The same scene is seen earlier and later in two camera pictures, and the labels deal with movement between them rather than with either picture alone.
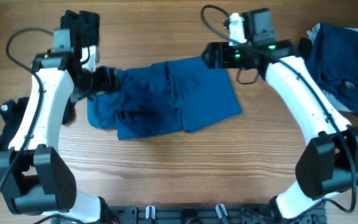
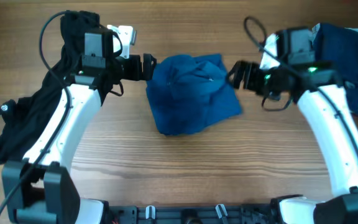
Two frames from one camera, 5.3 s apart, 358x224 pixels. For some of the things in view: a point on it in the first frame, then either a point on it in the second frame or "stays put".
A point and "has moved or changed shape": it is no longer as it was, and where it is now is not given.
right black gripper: [224, 48] → [252, 68]
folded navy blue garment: [344, 64] stays put
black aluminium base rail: [202, 214] stays put
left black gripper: [102, 85] → [133, 73]
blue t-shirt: [184, 95] has moved or changed shape
